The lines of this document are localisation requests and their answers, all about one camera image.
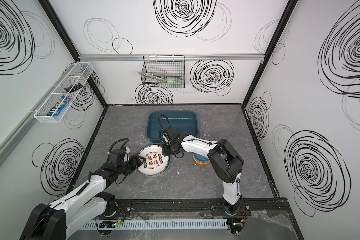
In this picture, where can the metal tongs in basket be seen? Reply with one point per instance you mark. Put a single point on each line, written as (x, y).
(158, 78)

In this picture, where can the black corner frame post left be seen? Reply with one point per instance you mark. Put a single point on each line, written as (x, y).
(54, 19)

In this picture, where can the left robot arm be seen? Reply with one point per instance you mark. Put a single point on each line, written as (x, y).
(63, 217)

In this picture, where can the yellow bowl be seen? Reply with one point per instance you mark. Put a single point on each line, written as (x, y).
(203, 163)

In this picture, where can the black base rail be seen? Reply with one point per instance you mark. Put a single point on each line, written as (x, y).
(215, 207)

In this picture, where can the orange bowl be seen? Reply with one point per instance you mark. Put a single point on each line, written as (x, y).
(199, 161)

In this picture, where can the black wire wall basket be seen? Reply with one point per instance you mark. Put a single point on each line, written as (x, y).
(174, 68)

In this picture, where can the white wire wall shelf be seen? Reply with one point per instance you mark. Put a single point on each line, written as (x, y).
(81, 100)

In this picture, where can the blue candy packet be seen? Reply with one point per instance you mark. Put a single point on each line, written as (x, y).
(59, 106)

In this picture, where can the teal plastic bin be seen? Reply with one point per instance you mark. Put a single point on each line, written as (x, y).
(184, 122)

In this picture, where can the black corner frame post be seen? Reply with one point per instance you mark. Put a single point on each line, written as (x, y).
(290, 7)
(54, 19)

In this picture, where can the white slotted cable duct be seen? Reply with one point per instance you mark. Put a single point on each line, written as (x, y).
(182, 224)

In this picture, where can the white plate red characters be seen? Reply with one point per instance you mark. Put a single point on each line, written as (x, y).
(155, 162)

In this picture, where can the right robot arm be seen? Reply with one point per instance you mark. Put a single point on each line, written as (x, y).
(226, 162)

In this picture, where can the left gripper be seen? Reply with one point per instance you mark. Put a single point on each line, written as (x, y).
(135, 163)

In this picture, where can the blue bowl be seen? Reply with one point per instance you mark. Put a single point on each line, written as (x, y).
(200, 157)

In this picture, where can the left wall aluminium rail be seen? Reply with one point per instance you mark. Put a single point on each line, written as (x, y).
(23, 127)

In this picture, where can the black corner frame post right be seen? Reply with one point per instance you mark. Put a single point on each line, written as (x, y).
(290, 7)

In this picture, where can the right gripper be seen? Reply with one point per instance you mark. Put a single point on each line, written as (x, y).
(169, 149)

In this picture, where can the green item in basket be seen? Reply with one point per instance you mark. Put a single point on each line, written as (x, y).
(174, 80)

